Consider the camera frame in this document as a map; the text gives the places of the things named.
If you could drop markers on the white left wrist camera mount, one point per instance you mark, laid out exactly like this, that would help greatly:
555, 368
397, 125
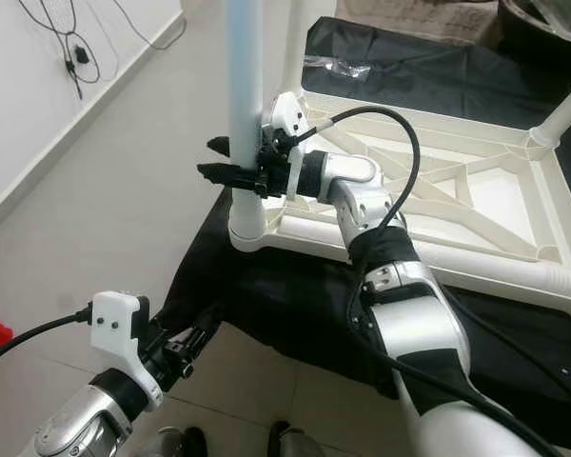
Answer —
116, 319

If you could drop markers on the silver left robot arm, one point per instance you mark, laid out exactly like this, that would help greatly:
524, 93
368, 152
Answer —
86, 428

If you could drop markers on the white plastic table top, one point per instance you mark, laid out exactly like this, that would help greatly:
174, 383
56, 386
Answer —
495, 200

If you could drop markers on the dark robot left foot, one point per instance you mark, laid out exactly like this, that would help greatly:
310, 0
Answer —
192, 443

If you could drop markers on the beige low bench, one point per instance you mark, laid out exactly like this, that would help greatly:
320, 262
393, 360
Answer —
419, 19

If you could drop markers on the black round basin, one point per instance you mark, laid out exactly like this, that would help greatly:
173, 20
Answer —
542, 38

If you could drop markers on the dark robot foot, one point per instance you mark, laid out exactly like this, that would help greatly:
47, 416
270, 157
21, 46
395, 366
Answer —
192, 443
295, 443

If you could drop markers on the dark robot right foot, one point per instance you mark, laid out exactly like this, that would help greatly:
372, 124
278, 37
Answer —
295, 443

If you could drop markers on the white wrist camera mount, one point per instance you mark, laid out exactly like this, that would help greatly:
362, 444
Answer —
287, 112
116, 319

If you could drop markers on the black power adapter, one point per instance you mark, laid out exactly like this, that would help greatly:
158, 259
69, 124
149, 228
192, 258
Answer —
81, 55

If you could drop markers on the clear tape strip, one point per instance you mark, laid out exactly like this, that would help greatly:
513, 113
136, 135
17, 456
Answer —
338, 67

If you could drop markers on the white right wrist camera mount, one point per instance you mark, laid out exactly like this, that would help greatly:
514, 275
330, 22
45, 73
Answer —
287, 112

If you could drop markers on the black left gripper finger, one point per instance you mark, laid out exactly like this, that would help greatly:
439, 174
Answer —
200, 341

